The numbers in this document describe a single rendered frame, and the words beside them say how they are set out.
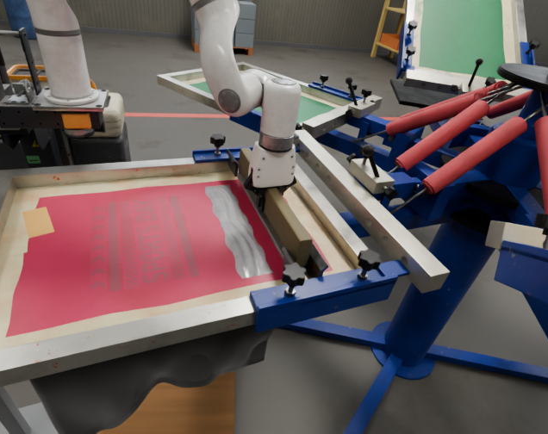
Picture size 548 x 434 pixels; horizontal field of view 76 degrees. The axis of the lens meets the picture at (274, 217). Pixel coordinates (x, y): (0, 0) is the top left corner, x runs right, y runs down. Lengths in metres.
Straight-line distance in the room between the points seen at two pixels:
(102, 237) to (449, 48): 1.78
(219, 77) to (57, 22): 0.44
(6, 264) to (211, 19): 0.61
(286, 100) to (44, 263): 0.58
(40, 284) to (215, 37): 0.56
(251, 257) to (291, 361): 1.05
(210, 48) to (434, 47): 1.50
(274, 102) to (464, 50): 1.51
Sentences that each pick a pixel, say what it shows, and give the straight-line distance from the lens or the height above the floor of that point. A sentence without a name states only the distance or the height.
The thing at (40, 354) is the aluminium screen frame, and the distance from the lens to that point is 0.65.
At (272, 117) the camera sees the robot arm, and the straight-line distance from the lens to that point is 0.73.
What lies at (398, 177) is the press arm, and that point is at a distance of 1.05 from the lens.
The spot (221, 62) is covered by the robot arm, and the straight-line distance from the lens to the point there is 0.70.
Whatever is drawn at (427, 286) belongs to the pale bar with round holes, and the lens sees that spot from 0.77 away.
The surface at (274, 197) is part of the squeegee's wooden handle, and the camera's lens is 0.80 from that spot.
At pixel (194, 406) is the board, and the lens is 1.63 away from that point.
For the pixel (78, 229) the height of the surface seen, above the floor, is 0.96.
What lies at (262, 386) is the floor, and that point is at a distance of 1.70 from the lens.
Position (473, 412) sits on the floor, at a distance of 1.98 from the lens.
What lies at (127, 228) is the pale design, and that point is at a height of 0.96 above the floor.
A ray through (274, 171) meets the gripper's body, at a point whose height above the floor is 1.11.
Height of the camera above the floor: 1.50
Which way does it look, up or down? 36 degrees down
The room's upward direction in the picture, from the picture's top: 9 degrees clockwise
